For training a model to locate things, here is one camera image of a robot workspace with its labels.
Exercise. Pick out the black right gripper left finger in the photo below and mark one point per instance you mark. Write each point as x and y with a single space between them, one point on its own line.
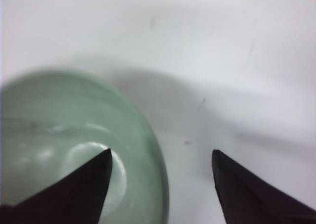
78 198

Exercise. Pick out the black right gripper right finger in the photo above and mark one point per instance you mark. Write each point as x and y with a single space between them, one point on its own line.
247 199

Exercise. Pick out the green bowl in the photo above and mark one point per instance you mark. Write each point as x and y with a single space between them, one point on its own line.
53 122

